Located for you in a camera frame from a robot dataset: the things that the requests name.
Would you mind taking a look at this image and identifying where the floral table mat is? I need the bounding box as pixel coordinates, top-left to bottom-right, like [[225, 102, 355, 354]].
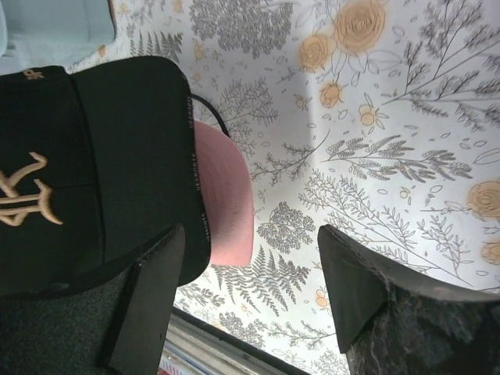
[[73, 0, 499, 374]]

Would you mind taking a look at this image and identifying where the teal plastic bin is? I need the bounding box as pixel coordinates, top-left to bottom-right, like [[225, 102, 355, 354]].
[[1, 0, 116, 55]]

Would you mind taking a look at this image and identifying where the black cap gold logo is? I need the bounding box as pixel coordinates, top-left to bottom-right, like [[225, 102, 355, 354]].
[[1, 56, 210, 297]]

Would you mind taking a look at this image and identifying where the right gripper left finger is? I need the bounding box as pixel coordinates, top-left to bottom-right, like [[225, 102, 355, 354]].
[[38, 223, 187, 375]]

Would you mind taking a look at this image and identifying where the black wire hat stand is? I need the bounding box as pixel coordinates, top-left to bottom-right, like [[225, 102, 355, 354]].
[[190, 94, 230, 138]]

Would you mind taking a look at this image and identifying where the pink baseball cap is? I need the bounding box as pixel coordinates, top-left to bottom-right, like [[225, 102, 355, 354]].
[[194, 121, 255, 266]]

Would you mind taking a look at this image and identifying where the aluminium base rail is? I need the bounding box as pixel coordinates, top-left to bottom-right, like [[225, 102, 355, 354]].
[[159, 308, 304, 375]]

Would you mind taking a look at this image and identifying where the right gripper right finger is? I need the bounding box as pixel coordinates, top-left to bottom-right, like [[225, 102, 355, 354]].
[[318, 225, 499, 354]]

